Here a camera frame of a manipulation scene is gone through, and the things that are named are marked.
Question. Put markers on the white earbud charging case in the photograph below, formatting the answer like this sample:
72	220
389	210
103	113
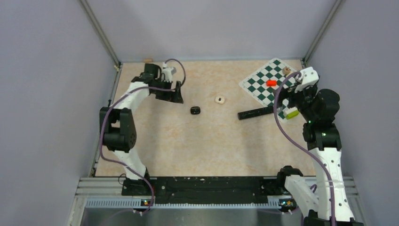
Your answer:
220	100

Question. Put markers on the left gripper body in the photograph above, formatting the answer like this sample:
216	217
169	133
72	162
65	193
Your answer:
166	95

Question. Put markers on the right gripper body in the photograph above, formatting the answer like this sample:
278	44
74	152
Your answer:
302	98

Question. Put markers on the black earbud case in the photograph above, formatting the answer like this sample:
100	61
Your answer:
195	110

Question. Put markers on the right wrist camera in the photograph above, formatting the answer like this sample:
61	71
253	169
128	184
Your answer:
307	77

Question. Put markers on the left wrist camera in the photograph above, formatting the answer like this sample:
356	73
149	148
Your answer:
167	73

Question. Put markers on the green white chessboard mat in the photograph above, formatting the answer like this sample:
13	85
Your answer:
255	83

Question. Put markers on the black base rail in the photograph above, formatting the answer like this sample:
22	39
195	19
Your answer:
265	191

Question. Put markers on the black microphone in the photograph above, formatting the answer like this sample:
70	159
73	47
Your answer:
255	113

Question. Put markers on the yellow green white block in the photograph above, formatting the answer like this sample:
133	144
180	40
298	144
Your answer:
290	113

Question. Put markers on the red block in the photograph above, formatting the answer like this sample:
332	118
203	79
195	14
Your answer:
271	83

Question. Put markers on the small beige figurine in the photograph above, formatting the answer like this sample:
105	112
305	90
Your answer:
286	71

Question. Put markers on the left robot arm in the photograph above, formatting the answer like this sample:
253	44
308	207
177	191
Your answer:
117	126

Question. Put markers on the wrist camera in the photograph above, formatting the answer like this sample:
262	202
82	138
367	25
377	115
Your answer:
167	73
307	77

